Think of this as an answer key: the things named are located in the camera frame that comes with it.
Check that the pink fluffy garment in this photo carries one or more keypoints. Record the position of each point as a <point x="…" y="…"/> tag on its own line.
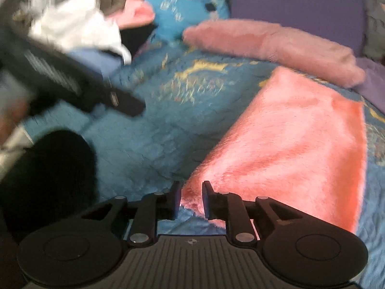
<point x="270" y="45"/>

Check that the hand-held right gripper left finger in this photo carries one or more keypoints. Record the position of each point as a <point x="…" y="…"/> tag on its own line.
<point x="171" y="200"/>

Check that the purple garment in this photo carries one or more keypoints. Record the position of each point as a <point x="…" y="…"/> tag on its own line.
<point x="373" y="81"/>

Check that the blue floral quilt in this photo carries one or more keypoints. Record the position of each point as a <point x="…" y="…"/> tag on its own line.
<point x="156" y="120"/>

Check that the periwinkle cloth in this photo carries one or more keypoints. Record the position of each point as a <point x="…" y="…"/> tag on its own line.
<point x="90" y="63"/>

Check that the coral fleece cloth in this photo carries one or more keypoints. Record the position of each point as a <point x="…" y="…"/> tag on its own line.
<point x="288" y="144"/>

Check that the black and white garment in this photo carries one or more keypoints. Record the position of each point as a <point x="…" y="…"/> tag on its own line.
<point x="78" y="24"/>

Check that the light pink cloth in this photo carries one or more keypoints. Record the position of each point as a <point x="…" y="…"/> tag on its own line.
<point x="135" y="12"/>

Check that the blue cartoon pillow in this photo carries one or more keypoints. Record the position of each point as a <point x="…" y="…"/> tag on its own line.
<point x="177" y="9"/>

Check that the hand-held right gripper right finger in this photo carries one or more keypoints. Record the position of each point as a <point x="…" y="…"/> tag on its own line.
<point x="208" y="200"/>

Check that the purple striped pillow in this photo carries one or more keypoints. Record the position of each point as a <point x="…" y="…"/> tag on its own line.
<point x="294" y="3"/>

